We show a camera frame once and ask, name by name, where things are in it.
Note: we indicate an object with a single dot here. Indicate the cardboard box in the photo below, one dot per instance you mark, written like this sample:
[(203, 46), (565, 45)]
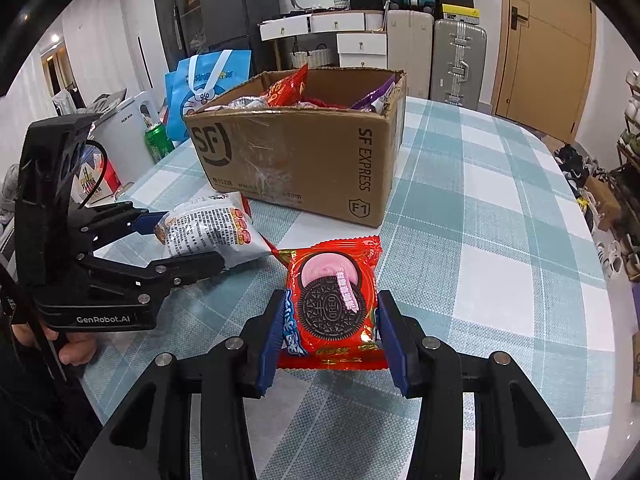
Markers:
[(300, 160)]

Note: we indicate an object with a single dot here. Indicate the shoe rack with shoes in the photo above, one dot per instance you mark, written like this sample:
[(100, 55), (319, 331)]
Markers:
[(630, 150)]

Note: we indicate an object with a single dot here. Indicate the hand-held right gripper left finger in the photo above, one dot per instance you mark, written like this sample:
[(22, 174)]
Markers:
[(272, 340)]

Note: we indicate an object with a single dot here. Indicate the dark glass cabinet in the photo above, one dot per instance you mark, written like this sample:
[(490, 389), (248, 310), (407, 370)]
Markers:
[(175, 10)]

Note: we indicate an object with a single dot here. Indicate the checkered tablecloth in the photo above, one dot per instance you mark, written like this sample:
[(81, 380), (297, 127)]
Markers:
[(475, 210)]

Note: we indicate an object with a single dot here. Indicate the red cookie packet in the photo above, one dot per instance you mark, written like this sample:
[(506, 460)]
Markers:
[(330, 300)]

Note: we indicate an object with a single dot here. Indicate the white wicker basket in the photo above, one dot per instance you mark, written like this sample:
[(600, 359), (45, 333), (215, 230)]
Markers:
[(310, 57)]

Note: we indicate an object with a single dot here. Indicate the dark red snack packet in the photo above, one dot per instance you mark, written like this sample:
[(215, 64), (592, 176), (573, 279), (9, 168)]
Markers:
[(320, 102)]

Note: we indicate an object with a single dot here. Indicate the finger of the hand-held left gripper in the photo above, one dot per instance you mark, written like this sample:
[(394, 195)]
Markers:
[(147, 221), (190, 267)]

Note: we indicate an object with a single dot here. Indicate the dark grey fridge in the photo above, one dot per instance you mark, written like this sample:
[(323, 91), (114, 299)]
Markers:
[(235, 5)]

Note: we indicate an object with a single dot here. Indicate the silver suitcase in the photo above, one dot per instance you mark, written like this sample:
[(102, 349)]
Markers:
[(457, 60)]

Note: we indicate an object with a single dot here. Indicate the red orange snack packet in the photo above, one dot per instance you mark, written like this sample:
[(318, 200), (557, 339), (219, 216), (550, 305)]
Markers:
[(290, 87)]

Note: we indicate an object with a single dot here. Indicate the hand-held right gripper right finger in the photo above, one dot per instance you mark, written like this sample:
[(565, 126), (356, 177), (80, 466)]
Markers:
[(392, 345)]

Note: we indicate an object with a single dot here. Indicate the blue cartoon tote bag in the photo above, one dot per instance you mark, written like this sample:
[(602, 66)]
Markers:
[(230, 67)]

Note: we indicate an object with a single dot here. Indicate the wooden door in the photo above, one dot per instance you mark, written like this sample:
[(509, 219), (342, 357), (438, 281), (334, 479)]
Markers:
[(545, 35)]

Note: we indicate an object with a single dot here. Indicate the red white carton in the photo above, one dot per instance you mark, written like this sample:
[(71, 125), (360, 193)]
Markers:
[(107, 175)]

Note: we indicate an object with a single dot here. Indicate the green drink can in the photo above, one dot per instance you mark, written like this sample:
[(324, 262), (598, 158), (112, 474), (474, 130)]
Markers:
[(160, 142)]

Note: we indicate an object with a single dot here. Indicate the purple white snack packet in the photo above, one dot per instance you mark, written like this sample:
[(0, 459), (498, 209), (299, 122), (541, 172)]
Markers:
[(375, 94)]

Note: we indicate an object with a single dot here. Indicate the white drawer dresser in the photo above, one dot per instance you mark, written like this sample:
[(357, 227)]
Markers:
[(360, 42)]

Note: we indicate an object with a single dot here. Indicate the white tabletop appliance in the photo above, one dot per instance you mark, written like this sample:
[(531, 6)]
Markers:
[(125, 125)]

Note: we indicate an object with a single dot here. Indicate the dark shoes on floor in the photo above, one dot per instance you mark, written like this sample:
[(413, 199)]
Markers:
[(575, 167)]

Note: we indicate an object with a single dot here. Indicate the beige suitcase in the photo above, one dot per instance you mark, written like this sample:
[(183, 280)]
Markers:
[(410, 45)]

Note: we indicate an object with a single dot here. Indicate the person's left hand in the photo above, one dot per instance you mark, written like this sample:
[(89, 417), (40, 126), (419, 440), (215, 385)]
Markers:
[(77, 352)]

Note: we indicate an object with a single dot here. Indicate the black yellow box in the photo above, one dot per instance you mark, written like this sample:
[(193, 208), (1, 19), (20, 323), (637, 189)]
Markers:
[(460, 12)]

